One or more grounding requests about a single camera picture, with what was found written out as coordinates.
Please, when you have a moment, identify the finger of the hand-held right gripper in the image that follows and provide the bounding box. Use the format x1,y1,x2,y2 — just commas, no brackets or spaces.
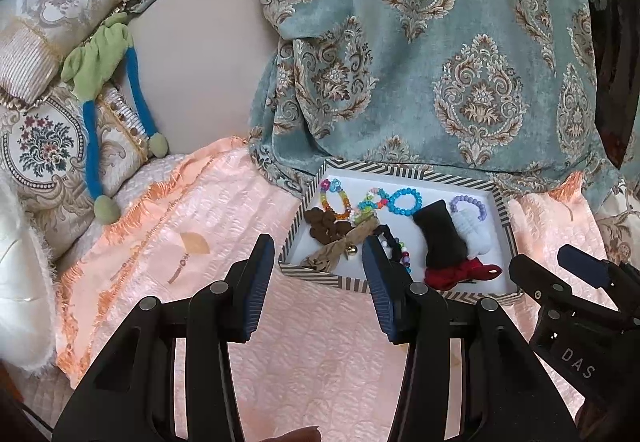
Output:
556,243,640,317
507,253,601,317

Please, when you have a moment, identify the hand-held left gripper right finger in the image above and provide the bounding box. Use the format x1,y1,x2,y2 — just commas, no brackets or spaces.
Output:
361,236,583,442

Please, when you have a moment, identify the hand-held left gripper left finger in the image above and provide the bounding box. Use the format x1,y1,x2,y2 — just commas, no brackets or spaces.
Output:
51,233,277,442

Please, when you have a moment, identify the multicolour bead bracelet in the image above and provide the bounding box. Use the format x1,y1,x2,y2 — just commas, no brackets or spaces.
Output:
317,178,354,223
382,236,414,274

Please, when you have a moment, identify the black scrunchie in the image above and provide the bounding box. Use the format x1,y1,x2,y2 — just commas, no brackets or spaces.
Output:
372,223,406,267

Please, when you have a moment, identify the tan bow with bell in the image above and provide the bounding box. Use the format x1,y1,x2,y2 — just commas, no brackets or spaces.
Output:
300,221,383,273

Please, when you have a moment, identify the red fabric bow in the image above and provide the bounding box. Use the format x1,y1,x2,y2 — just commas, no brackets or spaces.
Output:
424,257,503,290

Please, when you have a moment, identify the pale fabric scrunchie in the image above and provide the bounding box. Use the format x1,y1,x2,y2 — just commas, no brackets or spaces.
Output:
452,207,493,257

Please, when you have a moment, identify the black cloth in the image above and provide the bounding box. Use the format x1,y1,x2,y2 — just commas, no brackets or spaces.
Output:
411,201,468,270

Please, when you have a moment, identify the brown scrunchie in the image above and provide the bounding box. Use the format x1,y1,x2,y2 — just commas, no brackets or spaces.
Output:
304,210,352,243

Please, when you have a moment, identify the purple bead bracelet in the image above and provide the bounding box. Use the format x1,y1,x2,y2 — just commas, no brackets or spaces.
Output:
449,195,488,223

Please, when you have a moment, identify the green and blue bead bracelet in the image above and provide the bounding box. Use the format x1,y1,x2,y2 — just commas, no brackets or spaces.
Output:
356,188,390,219

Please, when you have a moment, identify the striped cardboard box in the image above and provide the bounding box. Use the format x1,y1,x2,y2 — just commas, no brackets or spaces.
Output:
277,158,523,307

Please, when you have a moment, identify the person's left hand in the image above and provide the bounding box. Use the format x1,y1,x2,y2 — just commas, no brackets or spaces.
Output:
265,426,322,442

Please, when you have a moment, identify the beige patterned sheet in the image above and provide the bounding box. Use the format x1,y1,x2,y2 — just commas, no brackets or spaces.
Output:
592,162,640,267

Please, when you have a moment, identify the pink quilted bedspread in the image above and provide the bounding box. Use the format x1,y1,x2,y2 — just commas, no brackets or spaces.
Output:
55,137,640,442

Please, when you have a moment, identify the dark floral cloth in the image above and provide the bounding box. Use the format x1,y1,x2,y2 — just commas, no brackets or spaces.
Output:
570,0,640,167

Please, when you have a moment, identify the cream upholstered headboard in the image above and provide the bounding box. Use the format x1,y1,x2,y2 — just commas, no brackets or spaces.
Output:
127,0,281,157

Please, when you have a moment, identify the white fluffy pillow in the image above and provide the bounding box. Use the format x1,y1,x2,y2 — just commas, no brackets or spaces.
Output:
0,172,66,373

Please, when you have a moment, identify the teal damask curtain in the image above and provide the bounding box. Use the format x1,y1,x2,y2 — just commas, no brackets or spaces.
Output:
92,0,621,213

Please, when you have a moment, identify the floral embroidered cushion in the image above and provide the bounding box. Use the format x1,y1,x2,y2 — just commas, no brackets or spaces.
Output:
0,82,156,263

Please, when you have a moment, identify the green and blue plush toy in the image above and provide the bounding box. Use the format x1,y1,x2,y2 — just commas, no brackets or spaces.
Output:
61,12,171,225

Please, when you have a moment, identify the cream striped bolster cushion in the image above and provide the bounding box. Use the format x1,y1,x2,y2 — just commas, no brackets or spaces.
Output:
0,0,136,107

